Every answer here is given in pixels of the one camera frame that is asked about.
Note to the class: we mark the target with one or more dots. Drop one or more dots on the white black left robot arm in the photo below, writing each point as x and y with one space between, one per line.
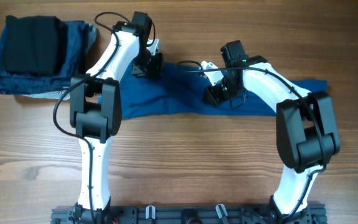
96 111

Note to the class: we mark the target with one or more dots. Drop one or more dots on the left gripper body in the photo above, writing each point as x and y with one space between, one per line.
145 65

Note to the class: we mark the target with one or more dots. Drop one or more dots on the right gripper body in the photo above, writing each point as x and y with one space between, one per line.
221 91

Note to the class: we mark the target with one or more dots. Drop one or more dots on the black folded garment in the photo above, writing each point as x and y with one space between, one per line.
35 45

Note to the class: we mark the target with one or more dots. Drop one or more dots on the blue polo shirt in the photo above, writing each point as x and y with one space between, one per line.
181 91

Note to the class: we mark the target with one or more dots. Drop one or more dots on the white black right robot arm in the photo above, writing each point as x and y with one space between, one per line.
306 130

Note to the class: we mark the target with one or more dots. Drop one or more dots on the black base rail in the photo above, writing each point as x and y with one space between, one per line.
248 213

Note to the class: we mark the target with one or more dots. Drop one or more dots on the dark blue folded garment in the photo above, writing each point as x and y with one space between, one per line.
27 84

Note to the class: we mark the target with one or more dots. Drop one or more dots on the light grey folded garment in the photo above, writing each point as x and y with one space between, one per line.
92 35

